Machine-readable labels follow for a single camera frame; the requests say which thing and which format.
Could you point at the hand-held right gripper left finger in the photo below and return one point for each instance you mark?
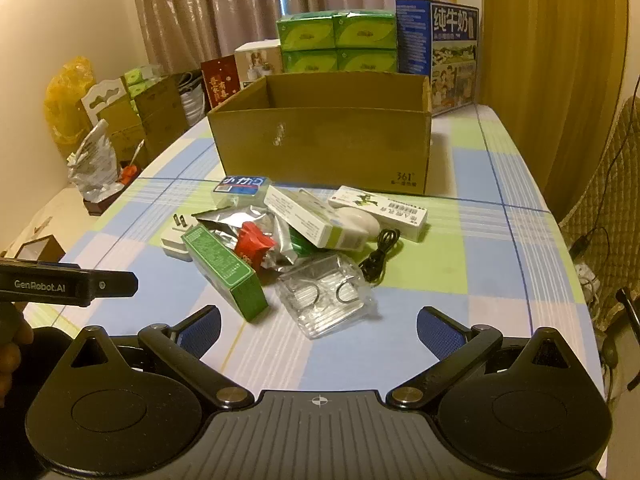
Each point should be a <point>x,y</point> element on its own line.
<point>200,329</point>

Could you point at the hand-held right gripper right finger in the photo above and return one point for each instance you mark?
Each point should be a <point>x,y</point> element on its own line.
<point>440,332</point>

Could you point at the green printed box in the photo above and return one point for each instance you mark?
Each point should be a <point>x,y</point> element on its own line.
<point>220,265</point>

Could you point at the white power adapter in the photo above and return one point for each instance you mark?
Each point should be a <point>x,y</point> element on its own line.
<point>172,242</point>

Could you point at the red small packet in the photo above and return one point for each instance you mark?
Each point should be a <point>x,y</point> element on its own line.
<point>252,245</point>

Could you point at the silver foil pouch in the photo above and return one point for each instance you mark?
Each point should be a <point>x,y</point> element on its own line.
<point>225,225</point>

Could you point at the clear plastic blister tray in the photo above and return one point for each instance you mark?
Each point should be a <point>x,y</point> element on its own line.
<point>320,310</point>

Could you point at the white plant-print medicine box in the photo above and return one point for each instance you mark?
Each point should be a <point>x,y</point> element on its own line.
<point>395,210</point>

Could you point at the white oval case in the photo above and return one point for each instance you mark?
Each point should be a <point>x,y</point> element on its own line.
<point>357,222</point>

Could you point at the clear blue-label floss box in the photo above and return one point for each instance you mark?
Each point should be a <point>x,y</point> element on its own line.
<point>240,185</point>

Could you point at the white green-striped medicine box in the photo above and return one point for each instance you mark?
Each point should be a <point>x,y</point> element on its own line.
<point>300,212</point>

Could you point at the checkered cloth desktop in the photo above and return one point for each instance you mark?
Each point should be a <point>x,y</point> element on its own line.
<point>475,200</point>

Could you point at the person's left hand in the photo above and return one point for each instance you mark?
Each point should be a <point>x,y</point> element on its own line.
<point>10,370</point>

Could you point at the dark brown tray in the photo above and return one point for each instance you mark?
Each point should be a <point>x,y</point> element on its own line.
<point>100,202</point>

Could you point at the crumpled silver bag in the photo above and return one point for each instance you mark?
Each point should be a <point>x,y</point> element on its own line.
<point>95,160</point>

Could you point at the orange small item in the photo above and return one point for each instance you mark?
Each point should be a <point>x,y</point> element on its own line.
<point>128,172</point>

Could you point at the white power strip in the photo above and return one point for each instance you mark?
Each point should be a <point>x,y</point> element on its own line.
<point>586,275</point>

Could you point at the small open cardboard box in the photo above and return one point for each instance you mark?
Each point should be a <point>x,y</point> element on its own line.
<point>122,130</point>

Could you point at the yellow plastic bag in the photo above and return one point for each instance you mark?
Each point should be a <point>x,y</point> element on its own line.
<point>67,100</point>

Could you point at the white chair back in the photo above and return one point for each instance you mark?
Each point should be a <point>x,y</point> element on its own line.
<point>102,97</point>

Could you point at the tall cardboard box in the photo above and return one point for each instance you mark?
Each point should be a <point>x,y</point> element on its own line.
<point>160,110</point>

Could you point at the quilted beige chair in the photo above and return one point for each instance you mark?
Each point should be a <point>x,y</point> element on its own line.
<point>605,200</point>

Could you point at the light green tissue pack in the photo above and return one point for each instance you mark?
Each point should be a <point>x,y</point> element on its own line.
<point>135,90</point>
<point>142,76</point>

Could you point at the red gift box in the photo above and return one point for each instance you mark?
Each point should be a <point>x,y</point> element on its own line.
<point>220,82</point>

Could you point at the white appliance box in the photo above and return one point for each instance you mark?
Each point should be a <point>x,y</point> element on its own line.
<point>257,65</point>

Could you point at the large green tissue pack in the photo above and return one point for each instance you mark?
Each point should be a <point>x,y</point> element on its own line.
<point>367,60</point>
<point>310,62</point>
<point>365,30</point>
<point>305,35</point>

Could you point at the blue milk carton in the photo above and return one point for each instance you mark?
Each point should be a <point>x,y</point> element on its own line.
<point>440,50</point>

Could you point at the golden curtain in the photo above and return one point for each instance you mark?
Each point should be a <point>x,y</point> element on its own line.
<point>550,60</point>

